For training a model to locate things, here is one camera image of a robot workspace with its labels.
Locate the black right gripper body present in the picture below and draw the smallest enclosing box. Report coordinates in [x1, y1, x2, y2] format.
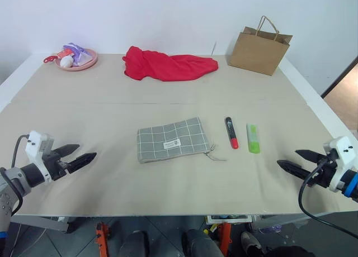
[315, 153, 338, 189]

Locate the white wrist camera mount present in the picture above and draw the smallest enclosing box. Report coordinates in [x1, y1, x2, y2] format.
[323, 136, 358, 192]
[25, 130, 55, 181]

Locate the white box under table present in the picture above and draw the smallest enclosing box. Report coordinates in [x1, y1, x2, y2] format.
[206, 214, 254, 225]

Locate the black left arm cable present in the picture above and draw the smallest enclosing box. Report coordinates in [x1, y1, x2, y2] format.
[0, 134, 30, 216]

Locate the grey checked fabric pouch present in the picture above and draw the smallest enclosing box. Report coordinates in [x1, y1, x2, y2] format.
[136, 116, 228, 164]

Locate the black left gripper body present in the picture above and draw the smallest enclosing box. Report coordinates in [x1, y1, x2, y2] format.
[41, 150, 70, 181]

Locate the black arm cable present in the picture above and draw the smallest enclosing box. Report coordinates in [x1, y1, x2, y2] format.
[297, 156, 358, 240]
[0, 134, 30, 216]

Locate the grey shoe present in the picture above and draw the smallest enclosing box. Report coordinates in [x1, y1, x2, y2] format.
[240, 231, 263, 255]

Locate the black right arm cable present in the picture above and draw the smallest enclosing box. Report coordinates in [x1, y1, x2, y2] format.
[297, 156, 358, 240]

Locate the pink plate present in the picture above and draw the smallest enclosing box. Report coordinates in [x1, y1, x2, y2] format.
[55, 47, 98, 72]

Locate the dark rounded shape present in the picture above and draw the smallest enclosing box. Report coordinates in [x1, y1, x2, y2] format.
[118, 230, 149, 257]
[181, 228, 225, 257]

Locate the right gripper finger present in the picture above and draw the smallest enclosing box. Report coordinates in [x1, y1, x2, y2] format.
[295, 149, 327, 164]
[276, 159, 317, 183]

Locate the red cloth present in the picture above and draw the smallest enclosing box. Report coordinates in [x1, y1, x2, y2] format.
[122, 45, 219, 82]

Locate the white table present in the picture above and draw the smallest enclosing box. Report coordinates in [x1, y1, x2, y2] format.
[0, 51, 358, 233]

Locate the green highlighter pen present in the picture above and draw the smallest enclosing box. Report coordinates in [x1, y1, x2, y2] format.
[246, 123, 262, 154]

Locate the purple and white pouch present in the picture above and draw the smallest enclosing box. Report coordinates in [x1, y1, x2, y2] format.
[63, 42, 93, 66]

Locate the orange metal stand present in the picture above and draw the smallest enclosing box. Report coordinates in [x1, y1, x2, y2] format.
[217, 222, 233, 257]
[94, 221, 111, 257]

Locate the beige table cover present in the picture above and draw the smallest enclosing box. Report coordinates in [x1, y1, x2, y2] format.
[0, 53, 349, 216]

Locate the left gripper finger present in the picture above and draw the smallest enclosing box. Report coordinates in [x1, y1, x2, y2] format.
[53, 144, 81, 158]
[66, 152, 98, 174]

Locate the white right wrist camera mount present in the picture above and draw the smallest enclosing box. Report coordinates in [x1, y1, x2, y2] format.
[323, 136, 358, 192]

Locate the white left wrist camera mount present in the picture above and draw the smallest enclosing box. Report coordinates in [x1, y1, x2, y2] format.
[25, 130, 55, 181]

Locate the black marker with red cap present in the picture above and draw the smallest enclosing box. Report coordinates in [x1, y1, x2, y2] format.
[224, 117, 240, 150]

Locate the dark door frame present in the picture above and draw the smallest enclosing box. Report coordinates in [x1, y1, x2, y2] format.
[320, 55, 358, 99]

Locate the brown paper bag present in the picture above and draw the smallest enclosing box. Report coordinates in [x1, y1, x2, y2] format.
[227, 15, 294, 77]

